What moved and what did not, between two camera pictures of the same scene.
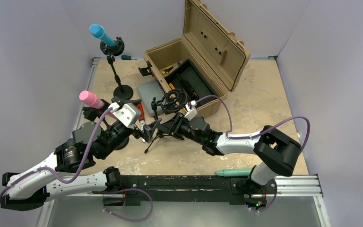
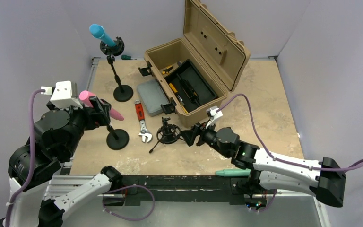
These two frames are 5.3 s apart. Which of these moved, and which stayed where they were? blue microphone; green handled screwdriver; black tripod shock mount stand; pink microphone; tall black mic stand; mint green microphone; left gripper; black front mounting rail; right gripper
Moved: black tripod shock mount stand; left gripper; right gripper
Stayed: blue microphone; pink microphone; mint green microphone; green handled screwdriver; black front mounting rail; tall black mic stand
